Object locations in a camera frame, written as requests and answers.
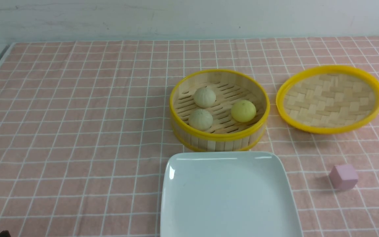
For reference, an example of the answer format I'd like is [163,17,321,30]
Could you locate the white steamed bun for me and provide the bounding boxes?
[188,109,213,131]
[193,87,216,108]

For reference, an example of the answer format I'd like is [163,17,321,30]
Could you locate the yellow steamed bun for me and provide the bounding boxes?
[231,100,257,123]

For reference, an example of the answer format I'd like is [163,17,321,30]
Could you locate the white square plate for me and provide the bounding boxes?
[160,151,303,237]

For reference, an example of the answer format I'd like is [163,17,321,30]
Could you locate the yellow rimmed bamboo steamer basket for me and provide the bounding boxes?
[169,69,270,152]

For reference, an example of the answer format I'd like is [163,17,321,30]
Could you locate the pink checkered tablecloth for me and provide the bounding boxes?
[0,36,379,237]

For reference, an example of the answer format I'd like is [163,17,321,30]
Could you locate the yellow rimmed woven steamer lid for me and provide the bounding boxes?
[276,65,379,134]

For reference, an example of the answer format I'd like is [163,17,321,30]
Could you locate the pink cube block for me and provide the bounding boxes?
[328,164,359,191]

